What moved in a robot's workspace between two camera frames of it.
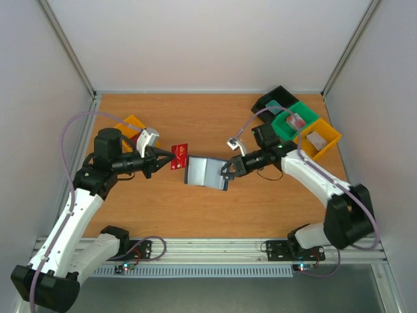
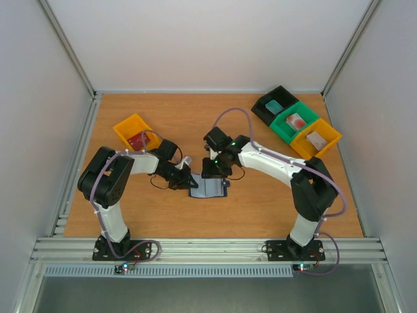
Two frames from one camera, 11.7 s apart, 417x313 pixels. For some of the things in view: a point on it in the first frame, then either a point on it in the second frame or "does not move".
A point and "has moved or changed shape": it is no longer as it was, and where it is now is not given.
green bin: x=282 y=128 does not move
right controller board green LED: x=303 y=267 does not move
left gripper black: x=152 y=163 to x=183 y=183
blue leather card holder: x=205 y=172 has moved or changed shape
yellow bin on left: x=128 y=128 does not move
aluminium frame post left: x=67 y=45 does not move
